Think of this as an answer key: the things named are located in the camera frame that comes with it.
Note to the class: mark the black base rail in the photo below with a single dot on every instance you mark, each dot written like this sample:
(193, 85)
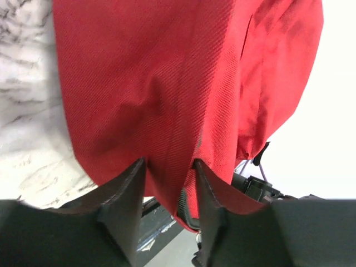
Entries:
(155, 228)

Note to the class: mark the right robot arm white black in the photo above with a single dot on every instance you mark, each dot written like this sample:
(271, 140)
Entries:
(257, 189)

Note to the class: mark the red backpack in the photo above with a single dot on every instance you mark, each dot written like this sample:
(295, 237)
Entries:
(176, 81)

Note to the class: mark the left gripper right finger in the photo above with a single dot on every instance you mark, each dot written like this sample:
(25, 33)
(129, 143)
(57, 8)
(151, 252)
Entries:
(237, 230)

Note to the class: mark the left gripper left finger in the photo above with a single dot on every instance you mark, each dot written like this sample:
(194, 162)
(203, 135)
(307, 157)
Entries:
(29, 236)

